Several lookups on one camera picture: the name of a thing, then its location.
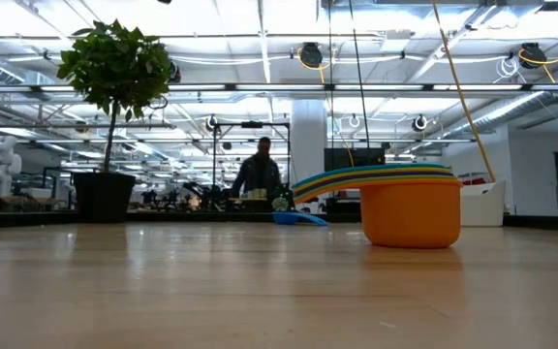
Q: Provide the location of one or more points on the black background robot arms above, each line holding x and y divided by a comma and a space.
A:
201, 194

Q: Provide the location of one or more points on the green plant in black pot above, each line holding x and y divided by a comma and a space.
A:
114, 63

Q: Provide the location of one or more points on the small blue measuring cup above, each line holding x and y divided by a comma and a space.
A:
288, 218

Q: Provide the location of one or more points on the person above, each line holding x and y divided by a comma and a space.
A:
257, 174

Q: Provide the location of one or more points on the turquoise measuring cup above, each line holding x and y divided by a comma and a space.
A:
405, 166

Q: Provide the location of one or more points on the black rectangular monitor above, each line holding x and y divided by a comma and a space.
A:
356, 156

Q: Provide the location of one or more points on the small white flower plant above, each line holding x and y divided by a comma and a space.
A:
280, 204

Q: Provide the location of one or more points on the purple measuring cup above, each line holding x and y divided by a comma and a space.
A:
405, 173

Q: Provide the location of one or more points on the white humanoid robot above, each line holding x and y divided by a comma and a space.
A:
0, 165

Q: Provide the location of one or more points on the white plastic basket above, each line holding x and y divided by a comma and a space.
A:
482, 206

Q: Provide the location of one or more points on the orange measuring cup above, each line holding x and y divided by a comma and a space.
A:
410, 215

